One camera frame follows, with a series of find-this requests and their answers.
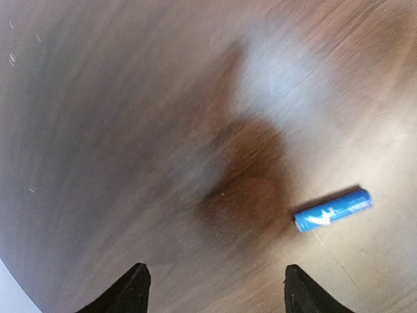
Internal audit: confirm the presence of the blue AAA battery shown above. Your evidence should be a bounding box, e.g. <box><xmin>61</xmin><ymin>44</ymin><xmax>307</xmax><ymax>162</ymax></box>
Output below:
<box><xmin>293</xmin><ymin>188</ymin><xmax>373</xmax><ymax>233</ymax></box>

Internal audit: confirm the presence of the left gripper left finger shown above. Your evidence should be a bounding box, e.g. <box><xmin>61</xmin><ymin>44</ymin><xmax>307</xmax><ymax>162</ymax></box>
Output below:
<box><xmin>78</xmin><ymin>263</ymin><xmax>151</xmax><ymax>313</ymax></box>

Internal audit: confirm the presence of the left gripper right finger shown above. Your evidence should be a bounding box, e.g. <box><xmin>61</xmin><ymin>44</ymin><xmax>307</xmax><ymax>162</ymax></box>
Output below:
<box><xmin>284</xmin><ymin>264</ymin><xmax>353</xmax><ymax>313</ymax></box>

